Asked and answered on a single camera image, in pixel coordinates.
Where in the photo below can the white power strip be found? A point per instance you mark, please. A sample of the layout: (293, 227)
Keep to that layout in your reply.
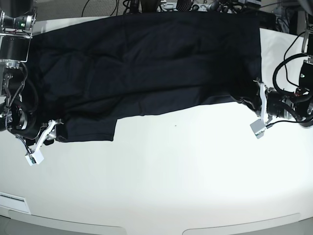
(222, 6)

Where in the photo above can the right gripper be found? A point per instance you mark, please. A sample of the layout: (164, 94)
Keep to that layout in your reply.
(46, 132)

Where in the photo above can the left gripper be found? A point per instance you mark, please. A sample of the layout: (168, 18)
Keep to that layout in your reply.
(268, 103)

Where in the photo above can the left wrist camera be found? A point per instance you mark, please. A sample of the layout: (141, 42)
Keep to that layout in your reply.
(258, 127)

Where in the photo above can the white label sticker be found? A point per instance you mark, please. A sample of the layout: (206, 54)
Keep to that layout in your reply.
(14, 203)

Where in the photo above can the dark navy T-shirt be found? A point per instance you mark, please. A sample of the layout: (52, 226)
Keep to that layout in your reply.
(92, 74)

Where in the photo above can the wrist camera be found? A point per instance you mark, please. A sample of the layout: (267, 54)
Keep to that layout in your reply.
(34, 158)
(258, 127)

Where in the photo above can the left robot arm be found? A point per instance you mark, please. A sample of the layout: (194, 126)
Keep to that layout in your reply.
(299, 104)

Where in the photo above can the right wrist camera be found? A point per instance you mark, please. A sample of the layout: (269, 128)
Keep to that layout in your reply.
(34, 158)

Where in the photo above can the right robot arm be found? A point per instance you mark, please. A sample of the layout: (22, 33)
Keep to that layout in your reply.
(18, 111)

